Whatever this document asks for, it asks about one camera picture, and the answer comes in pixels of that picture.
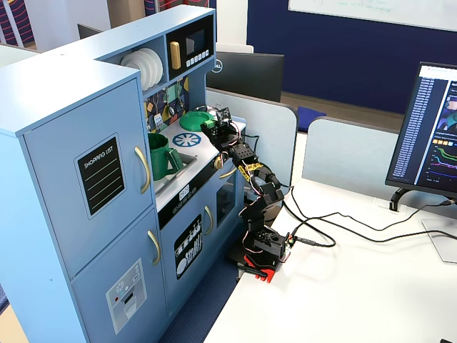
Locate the white whiteboard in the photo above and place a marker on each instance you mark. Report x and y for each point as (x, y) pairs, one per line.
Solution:
(357, 9)

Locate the frosted partition panel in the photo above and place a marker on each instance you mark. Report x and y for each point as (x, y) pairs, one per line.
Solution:
(18, 57)

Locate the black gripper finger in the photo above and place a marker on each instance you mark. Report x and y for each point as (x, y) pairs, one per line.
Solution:
(218, 125)
(213, 135)

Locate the green round lid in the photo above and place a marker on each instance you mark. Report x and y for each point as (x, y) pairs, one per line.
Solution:
(191, 121)

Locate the grey toy sink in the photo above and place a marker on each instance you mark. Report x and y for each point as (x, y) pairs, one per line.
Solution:
(185, 164)

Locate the blue toy kitchen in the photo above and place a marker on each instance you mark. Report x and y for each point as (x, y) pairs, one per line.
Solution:
(53, 71)

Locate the steel toy slotted spatula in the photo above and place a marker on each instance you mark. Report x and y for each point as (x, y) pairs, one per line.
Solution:
(158, 121)

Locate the black toy microwave door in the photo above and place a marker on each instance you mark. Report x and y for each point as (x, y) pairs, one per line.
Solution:
(210, 39)

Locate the black monitor with lit screen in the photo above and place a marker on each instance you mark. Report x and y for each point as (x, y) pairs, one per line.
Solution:
(421, 125)

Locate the blue freezer door water dispenser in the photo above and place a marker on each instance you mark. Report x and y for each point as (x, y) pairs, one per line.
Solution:
(100, 278)

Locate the steel toy ladle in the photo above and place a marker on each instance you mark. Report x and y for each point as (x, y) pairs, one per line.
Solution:
(172, 110)

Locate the white toy plate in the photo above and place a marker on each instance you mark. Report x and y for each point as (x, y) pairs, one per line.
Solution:
(161, 68)
(134, 60)
(154, 73)

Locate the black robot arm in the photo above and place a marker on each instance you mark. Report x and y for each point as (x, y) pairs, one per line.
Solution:
(269, 189)

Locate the grey desk partition panel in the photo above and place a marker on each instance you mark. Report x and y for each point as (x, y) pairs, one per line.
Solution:
(267, 125)
(350, 153)

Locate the red table clamp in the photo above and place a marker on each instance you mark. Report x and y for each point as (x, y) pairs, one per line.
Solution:
(267, 275)

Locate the blue dishwasher door with sticker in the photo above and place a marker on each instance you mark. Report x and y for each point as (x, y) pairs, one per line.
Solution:
(168, 243)

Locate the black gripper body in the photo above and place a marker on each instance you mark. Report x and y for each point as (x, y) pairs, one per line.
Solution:
(215, 132)

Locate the black monitor stand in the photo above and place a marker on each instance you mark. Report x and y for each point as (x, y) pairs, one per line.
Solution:
(396, 198)

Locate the black Dell monitor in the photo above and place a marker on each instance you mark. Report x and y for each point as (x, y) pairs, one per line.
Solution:
(250, 75)

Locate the silver monitor base plate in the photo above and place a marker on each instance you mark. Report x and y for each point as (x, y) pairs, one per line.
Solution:
(442, 243)

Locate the blue oven door with window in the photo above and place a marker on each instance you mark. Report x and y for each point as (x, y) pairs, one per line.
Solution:
(213, 200)

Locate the steel toy pot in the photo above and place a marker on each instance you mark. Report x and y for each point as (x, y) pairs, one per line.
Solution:
(203, 108)

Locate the robot controller board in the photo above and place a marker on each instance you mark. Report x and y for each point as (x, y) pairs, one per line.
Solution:
(290, 242)

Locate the blue fridge door shopping list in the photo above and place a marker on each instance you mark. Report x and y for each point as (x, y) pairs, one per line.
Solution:
(53, 178)

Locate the gold stove knob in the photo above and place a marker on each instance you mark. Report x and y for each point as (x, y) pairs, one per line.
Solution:
(218, 162)

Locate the steel toy spoon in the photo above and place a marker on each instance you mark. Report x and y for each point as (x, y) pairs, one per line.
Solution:
(181, 101)

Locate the brown wooden cabinet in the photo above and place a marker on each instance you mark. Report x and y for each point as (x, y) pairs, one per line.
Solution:
(125, 12)

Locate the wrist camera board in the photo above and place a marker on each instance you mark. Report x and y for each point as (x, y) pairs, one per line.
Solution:
(224, 114)

